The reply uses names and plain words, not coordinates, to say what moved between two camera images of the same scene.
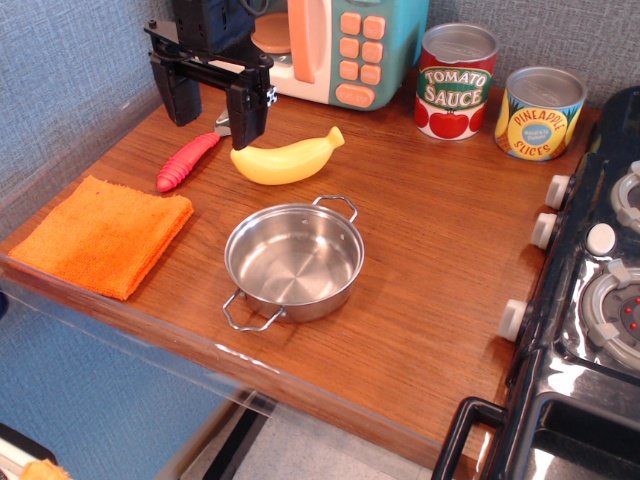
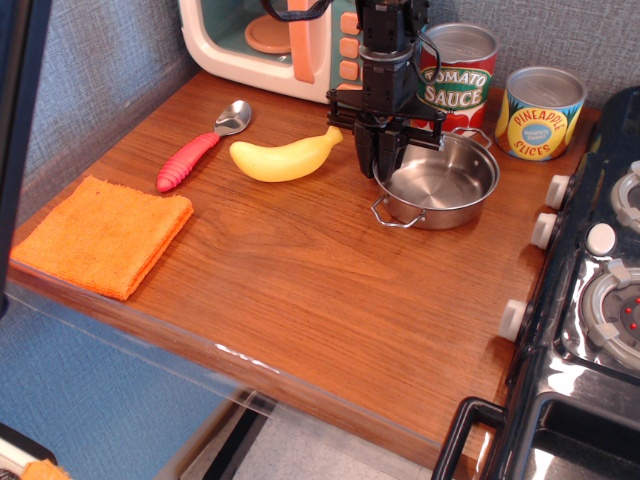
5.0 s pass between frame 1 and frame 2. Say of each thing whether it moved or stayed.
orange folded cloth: stayed
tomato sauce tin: stayed
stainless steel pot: moved
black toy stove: stayed
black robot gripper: moved
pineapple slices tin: stayed
